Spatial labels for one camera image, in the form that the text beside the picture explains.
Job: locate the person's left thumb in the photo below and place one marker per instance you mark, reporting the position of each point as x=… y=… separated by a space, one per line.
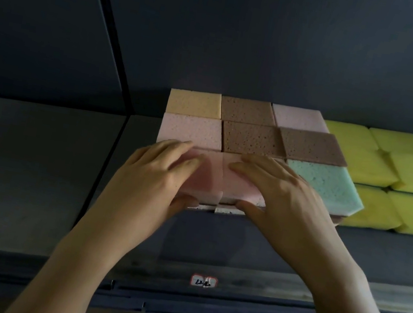
x=185 y=203

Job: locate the person's right thumb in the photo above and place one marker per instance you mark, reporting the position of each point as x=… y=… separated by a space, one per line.
x=251 y=210

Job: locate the dark metal shelf upright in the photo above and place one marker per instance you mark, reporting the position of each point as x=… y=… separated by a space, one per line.
x=109 y=29

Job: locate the person's left hand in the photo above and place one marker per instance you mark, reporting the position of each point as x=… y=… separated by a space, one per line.
x=145 y=187

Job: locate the pink sponge block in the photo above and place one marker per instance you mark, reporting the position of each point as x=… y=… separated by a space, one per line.
x=204 y=180
x=238 y=192

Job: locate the white shelf label sticker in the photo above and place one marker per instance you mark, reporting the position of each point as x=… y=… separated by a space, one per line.
x=203 y=281

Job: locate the person's right little finger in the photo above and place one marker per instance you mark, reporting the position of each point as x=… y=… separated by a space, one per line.
x=294 y=176

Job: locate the dark shelf edge rail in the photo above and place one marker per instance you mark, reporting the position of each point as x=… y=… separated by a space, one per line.
x=264 y=304

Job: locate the person's left forearm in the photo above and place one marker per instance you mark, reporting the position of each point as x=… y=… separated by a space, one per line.
x=78 y=271

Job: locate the person's right middle finger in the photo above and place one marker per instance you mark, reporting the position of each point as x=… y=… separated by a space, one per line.
x=257 y=171

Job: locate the person's right hand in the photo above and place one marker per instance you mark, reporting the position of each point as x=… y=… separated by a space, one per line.
x=290 y=221

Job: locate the pile of coloured porous sponges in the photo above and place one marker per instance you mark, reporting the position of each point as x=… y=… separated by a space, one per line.
x=251 y=138

